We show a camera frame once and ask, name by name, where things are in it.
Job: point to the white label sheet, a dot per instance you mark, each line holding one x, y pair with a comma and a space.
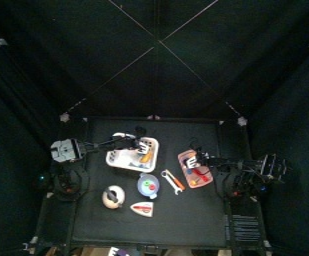
244, 228

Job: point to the blue toy bowl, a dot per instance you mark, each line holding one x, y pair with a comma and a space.
154, 180

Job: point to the white orange toy wrench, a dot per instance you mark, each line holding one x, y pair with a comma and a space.
176, 182

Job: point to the white tape roll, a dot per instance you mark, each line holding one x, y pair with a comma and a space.
112, 197

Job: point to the green toy piece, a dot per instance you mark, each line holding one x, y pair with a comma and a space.
146, 183

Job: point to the orange toy utensil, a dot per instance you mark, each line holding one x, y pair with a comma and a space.
146, 156

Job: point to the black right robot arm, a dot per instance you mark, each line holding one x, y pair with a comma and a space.
271, 166

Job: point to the pink plastic tray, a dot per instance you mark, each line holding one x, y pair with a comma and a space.
184, 158

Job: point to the white dish rack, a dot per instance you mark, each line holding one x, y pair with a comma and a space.
123, 159

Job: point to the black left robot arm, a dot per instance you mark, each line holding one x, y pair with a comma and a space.
64, 150

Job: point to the orange toy gear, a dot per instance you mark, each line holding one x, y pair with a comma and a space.
192, 182

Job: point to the red toy piece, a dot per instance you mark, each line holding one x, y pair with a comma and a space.
151, 187

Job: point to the blue toy nut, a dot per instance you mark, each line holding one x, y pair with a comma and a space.
188, 171

